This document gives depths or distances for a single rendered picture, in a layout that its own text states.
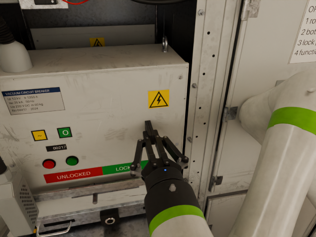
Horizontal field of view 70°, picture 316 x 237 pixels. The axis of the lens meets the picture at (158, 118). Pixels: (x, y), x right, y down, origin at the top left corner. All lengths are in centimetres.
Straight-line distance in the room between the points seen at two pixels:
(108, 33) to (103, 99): 68
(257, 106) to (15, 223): 68
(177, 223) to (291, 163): 23
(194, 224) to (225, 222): 82
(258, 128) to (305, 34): 28
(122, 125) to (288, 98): 39
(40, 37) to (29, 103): 69
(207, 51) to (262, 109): 21
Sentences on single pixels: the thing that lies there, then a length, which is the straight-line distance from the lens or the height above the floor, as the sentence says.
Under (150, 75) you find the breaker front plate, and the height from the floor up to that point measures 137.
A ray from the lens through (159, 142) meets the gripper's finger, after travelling 53.
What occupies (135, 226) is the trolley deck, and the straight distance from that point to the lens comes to 86.
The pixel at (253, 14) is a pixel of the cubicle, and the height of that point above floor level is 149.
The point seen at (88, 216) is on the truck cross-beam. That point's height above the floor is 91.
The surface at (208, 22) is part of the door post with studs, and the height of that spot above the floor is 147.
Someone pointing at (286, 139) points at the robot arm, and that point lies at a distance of 48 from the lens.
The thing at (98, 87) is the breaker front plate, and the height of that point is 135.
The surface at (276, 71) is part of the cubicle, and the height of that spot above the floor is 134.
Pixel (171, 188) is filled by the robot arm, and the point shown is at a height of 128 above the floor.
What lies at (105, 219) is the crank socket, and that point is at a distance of 82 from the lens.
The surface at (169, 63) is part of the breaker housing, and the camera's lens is 56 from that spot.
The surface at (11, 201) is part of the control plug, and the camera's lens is 64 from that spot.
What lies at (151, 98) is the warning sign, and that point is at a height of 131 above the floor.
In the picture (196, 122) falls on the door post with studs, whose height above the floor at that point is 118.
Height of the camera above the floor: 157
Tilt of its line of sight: 32 degrees down
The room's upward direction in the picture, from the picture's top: straight up
